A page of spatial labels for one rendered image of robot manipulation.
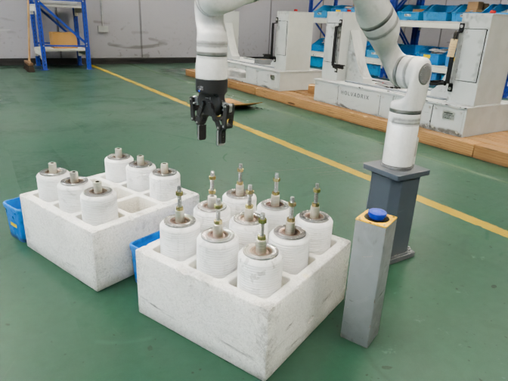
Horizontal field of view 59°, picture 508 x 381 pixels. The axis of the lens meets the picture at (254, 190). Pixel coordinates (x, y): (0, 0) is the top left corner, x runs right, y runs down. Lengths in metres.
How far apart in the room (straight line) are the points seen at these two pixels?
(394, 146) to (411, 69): 0.23
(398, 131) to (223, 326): 0.76
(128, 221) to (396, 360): 0.77
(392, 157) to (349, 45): 2.58
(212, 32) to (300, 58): 3.52
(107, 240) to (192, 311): 0.34
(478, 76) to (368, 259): 2.19
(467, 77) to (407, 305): 2.03
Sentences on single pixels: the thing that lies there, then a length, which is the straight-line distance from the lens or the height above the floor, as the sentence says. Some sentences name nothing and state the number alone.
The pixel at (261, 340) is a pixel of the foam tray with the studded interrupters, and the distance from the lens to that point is 0.96.
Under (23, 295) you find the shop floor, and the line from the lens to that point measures 1.37.
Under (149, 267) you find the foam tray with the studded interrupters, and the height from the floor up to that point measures 0.15.
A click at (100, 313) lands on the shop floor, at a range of 1.24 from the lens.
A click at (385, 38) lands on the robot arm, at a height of 0.68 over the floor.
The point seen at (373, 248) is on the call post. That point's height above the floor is 0.26.
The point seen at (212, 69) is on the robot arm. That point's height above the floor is 0.60.
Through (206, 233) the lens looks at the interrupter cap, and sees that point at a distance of 1.02.
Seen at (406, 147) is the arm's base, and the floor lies 0.37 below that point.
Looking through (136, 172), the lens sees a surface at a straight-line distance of 1.49.
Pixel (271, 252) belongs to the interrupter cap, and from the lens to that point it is 0.95.
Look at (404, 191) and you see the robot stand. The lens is 1.43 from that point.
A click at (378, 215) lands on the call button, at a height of 0.33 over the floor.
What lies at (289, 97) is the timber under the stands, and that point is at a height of 0.06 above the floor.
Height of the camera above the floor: 0.71
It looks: 21 degrees down
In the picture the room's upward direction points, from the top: 2 degrees clockwise
